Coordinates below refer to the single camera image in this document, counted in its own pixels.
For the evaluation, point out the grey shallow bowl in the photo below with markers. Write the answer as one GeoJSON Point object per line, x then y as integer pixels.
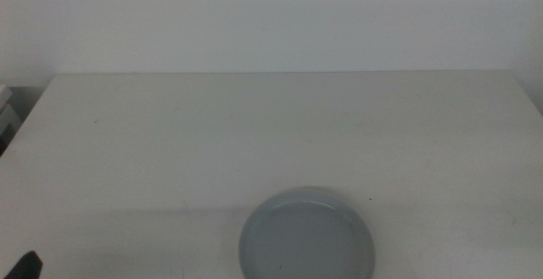
{"type": "Point", "coordinates": [305, 241]}

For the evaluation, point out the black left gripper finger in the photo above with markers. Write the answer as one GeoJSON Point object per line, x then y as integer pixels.
{"type": "Point", "coordinates": [27, 267]}

